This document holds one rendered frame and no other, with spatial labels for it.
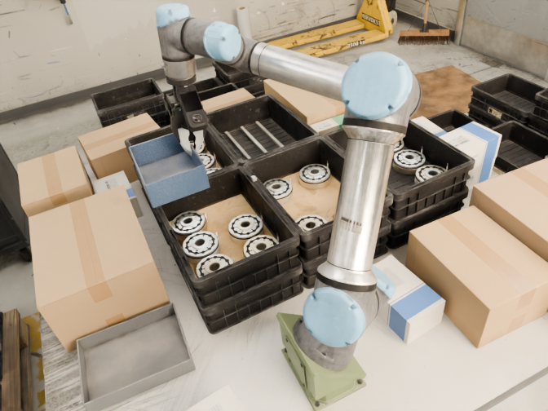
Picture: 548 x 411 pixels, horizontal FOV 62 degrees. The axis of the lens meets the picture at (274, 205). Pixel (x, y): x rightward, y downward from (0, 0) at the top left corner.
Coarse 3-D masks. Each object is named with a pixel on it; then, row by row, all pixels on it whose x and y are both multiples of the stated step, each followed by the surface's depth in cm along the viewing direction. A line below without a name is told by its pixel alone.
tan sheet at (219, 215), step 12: (216, 204) 147; (228, 204) 147; (240, 204) 146; (216, 216) 143; (228, 216) 142; (216, 228) 138; (264, 228) 136; (228, 240) 134; (228, 252) 130; (240, 252) 129; (192, 264) 128
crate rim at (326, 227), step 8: (296, 144) 151; (304, 144) 151; (328, 144) 149; (280, 152) 149; (336, 152) 146; (256, 160) 147; (248, 168) 144; (256, 176) 140; (264, 192) 133; (272, 200) 130; (392, 200) 126; (280, 208) 127; (296, 224) 121; (328, 224) 120; (304, 232) 118; (312, 232) 118; (320, 232) 120; (328, 232) 121; (304, 240) 119
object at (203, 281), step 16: (208, 176) 142; (160, 208) 135; (272, 208) 127; (288, 224) 122; (176, 240) 121; (288, 240) 117; (256, 256) 114; (272, 256) 116; (192, 272) 112; (224, 272) 111
